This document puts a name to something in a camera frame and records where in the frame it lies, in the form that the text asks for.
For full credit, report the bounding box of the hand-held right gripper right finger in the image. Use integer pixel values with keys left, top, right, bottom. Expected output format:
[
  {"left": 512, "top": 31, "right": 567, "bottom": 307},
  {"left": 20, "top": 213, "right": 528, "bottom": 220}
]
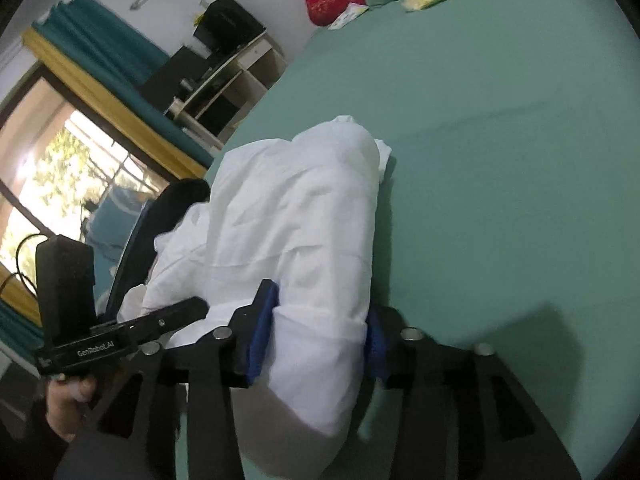
[{"left": 365, "top": 305, "right": 583, "bottom": 480}]

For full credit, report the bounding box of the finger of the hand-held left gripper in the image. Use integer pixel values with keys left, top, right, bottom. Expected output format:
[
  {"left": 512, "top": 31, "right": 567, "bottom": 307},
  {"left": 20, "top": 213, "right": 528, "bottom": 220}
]
[{"left": 117, "top": 296, "right": 211, "bottom": 343}]

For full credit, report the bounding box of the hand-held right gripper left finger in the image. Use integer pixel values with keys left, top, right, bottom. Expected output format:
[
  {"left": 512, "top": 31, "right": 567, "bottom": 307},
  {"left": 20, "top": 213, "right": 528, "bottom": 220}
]
[{"left": 82, "top": 280, "right": 281, "bottom": 480}]

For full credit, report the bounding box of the white garment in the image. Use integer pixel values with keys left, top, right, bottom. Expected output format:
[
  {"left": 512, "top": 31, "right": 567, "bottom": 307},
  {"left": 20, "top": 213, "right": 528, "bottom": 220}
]
[{"left": 117, "top": 115, "right": 393, "bottom": 438}]

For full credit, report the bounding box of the person's left hand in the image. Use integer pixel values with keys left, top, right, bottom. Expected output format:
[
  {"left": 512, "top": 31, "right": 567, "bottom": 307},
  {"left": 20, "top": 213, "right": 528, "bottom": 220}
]
[{"left": 45, "top": 375, "right": 98, "bottom": 443}]

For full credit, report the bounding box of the blue striped cloth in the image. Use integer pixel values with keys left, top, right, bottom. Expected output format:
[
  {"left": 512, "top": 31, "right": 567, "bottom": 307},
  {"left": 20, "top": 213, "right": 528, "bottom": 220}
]
[{"left": 87, "top": 185, "right": 151, "bottom": 306}]

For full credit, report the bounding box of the black cloth with grey trim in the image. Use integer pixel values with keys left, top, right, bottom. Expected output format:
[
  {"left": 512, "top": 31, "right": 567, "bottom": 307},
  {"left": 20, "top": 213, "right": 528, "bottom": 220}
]
[{"left": 107, "top": 178, "right": 211, "bottom": 321}]

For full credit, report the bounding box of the window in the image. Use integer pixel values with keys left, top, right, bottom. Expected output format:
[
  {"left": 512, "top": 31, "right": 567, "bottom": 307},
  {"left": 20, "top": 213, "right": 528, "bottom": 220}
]
[{"left": 0, "top": 75, "right": 171, "bottom": 271}]

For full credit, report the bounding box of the teal curtain with yellow border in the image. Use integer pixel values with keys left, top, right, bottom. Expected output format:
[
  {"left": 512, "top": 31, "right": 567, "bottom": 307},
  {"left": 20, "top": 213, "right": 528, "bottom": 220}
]
[{"left": 0, "top": 0, "right": 216, "bottom": 361}]

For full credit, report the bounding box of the black case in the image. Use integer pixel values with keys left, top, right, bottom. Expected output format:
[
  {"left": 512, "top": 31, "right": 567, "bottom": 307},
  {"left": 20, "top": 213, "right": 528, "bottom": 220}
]
[{"left": 142, "top": 46, "right": 211, "bottom": 111}]

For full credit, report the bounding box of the white shelf unit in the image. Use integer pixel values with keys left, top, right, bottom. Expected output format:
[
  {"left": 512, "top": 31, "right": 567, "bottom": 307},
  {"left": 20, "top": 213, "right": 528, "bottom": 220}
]
[{"left": 167, "top": 30, "right": 288, "bottom": 151}]

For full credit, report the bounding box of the black box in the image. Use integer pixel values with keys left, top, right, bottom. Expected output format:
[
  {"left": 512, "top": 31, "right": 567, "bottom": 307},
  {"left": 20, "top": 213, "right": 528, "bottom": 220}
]
[{"left": 192, "top": 0, "right": 266, "bottom": 53}]

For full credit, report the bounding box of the white paper packet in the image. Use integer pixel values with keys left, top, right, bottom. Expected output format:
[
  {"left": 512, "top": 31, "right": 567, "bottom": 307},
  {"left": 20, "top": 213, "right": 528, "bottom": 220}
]
[{"left": 327, "top": 4, "right": 370, "bottom": 31}]

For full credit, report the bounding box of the black cable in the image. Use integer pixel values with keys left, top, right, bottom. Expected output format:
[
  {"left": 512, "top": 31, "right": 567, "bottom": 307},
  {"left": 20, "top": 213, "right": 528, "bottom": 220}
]
[{"left": 0, "top": 232, "right": 48, "bottom": 306}]

